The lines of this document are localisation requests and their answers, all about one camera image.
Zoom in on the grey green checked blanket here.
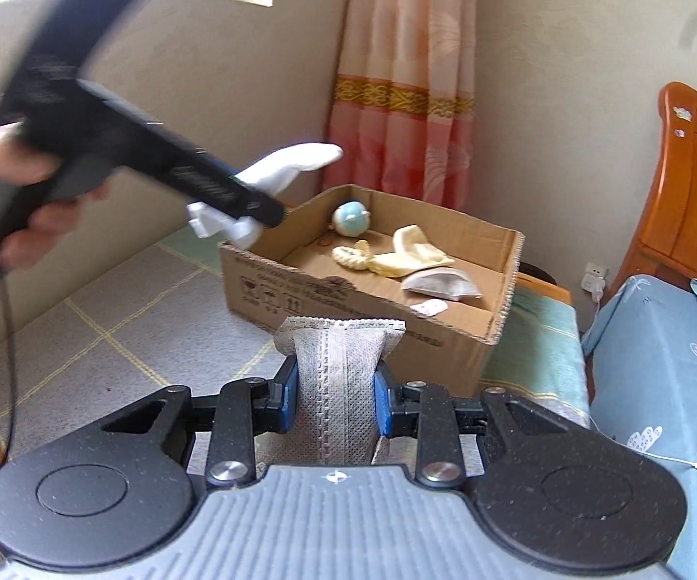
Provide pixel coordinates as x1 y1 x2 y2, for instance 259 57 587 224
0 226 592 479

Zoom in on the white charger cable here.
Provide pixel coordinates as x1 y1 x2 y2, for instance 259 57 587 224
590 289 697 470

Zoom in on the orange wooden headboard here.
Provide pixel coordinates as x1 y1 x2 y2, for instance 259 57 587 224
614 81 697 310

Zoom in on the blue floral bedsheet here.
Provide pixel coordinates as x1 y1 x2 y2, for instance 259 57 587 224
583 275 697 580

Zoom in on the white wall socket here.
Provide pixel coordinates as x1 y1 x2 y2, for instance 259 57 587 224
581 261 611 294

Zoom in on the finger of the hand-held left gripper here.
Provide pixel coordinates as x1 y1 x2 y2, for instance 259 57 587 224
169 150 287 231

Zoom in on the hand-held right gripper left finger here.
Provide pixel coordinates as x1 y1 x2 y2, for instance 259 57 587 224
100 368 301 490

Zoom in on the cardboard box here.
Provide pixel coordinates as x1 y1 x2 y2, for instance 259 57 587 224
218 184 526 398

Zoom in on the cream sock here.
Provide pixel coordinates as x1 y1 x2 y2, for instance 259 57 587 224
371 225 457 279

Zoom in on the white cloth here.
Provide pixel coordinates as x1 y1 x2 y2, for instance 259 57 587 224
186 143 344 250

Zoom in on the round blue plush toy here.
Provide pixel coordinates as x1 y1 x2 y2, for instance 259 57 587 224
332 201 374 237

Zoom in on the grey white fabric pouch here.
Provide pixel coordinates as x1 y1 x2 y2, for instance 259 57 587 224
400 268 483 304

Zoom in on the grey non-woven pouch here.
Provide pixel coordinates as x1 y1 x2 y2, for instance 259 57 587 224
257 316 407 467

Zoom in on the cream knitted rope piece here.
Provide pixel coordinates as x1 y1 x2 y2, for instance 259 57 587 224
332 240 375 272

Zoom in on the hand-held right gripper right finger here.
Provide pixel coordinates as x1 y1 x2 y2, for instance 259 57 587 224
373 368 571 489

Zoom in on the pink patterned curtain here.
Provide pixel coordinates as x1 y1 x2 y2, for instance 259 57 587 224
322 0 478 210

